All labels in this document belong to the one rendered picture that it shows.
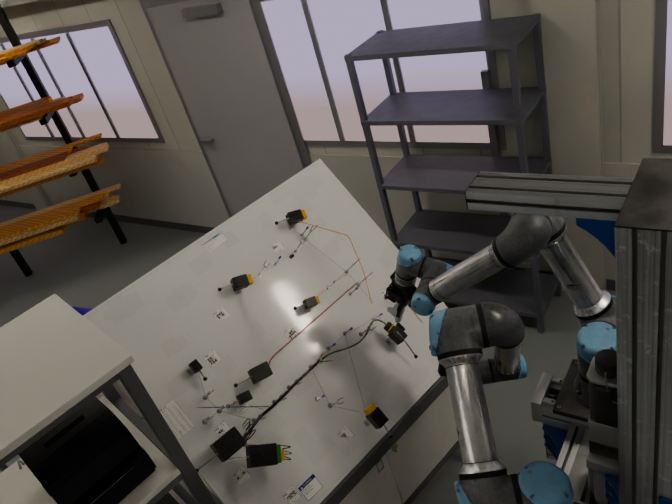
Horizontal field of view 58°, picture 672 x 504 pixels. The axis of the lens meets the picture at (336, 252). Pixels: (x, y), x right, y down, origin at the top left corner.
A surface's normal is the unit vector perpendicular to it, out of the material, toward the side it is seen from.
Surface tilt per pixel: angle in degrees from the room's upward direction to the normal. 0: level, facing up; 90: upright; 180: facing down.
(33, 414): 0
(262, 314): 48
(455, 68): 90
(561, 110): 90
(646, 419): 90
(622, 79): 90
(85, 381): 0
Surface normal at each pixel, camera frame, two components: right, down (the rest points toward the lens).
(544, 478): -0.13, -0.82
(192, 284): 0.33, -0.36
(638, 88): -0.52, 0.58
